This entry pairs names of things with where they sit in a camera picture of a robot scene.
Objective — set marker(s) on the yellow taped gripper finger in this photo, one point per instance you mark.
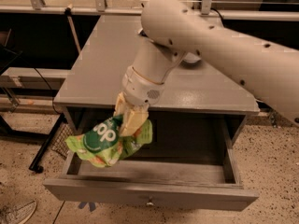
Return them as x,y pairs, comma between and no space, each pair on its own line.
120,105
133,118

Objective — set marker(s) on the wire mesh basket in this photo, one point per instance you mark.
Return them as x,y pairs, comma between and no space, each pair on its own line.
58,143

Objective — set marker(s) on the grey open top drawer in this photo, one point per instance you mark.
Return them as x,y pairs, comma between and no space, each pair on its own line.
200,174

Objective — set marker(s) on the white ceramic bowl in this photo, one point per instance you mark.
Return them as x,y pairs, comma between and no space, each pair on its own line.
191,58

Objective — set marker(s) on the grey wooden cabinet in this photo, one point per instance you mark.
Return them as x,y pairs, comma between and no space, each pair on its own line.
195,97

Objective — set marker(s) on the small metal drawer knob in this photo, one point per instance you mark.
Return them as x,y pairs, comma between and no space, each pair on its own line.
149,203

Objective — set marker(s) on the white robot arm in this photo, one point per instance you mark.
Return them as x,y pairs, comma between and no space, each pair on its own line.
267,70

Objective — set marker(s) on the black metal stand leg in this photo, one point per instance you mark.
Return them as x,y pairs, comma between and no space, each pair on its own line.
35,165

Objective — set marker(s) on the wooden broom handle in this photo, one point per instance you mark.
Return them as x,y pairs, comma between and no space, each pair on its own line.
68,14

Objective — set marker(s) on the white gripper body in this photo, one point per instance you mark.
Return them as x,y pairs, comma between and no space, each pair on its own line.
140,89

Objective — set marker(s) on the green rice chip bag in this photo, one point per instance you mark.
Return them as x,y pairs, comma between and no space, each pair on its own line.
103,146

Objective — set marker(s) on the grey sneaker shoe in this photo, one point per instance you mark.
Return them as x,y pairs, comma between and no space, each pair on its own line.
18,214

